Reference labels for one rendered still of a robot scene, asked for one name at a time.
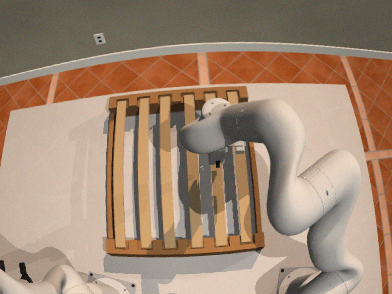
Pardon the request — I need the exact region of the wooden bed frame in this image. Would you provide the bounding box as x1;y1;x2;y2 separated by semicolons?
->
106;86;265;257

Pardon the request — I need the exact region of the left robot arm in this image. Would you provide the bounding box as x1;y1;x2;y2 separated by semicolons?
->
0;264;130;294

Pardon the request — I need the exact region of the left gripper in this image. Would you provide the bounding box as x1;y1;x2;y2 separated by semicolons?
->
0;260;33;283

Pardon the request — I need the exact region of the tan wooden slat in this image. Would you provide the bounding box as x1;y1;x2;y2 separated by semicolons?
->
113;101;127;248
138;98;152;248
184;95;203;248
160;96;176;248
205;93;227;246
227;92;252;243

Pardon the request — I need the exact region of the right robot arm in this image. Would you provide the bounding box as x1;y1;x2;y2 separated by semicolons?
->
179;98;364;294

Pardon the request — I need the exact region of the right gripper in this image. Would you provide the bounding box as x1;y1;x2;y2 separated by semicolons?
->
208;148;225;168

